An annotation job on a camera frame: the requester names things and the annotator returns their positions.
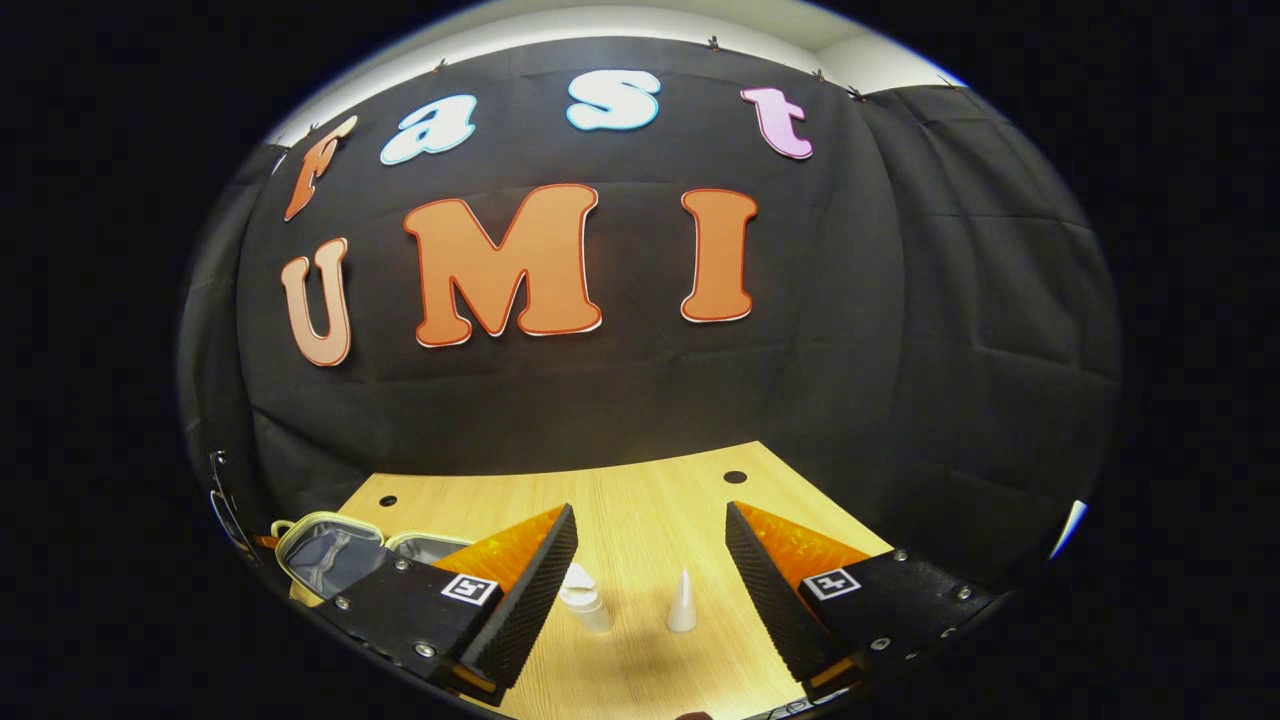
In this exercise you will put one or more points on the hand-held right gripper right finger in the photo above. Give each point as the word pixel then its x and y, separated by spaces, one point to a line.
pixel 770 600

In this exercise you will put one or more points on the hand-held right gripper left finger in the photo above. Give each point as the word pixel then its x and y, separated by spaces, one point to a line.
pixel 525 600

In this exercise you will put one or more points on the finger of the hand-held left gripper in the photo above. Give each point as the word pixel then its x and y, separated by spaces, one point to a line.
pixel 228 510

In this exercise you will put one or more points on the white pump bottle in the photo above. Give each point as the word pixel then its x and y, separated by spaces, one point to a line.
pixel 590 610

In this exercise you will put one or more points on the white squeeze tube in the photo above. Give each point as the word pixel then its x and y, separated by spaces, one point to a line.
pixel 682 610

